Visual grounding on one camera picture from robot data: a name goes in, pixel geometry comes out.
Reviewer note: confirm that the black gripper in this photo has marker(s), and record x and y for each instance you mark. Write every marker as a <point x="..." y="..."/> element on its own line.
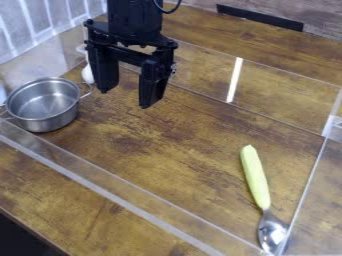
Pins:
<point x="133" y="24"/>

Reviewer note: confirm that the green handled metal spoon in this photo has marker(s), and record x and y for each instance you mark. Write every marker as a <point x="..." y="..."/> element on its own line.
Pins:
<point x="271" y="228"/>

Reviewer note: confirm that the white toy mushroom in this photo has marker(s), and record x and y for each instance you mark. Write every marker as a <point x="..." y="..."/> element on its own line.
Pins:
<point x="87" y="75"/>

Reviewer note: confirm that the small steel pot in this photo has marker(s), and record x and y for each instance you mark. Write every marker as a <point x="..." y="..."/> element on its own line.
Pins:
<point x="44" y="104"/>

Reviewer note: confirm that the black bar on table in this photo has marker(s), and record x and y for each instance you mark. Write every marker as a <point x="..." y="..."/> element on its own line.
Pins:
<point x="262" y="18"/>

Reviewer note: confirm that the clear acrylic enclosure wall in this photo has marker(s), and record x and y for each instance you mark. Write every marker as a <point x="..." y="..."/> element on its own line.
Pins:
<point x="145" y="182"/>

